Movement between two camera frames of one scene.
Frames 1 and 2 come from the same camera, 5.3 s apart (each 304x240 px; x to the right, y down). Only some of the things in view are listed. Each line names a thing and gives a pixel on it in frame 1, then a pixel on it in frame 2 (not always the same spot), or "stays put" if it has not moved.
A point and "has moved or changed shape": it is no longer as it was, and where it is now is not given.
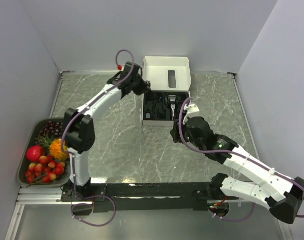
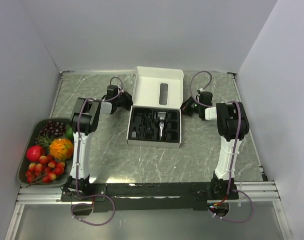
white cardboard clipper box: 170,79 has moved or changed shape
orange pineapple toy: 54,145 stays put
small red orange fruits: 47,170 stays put
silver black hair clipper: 173,105 to 162,125
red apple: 34,153 stays put
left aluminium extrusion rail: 48,195 stays put
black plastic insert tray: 164,105 to 143,124
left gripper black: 140,90 to 129,100
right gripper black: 175,131 to 185,108
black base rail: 106,197 stays put
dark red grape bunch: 51,128 stays put
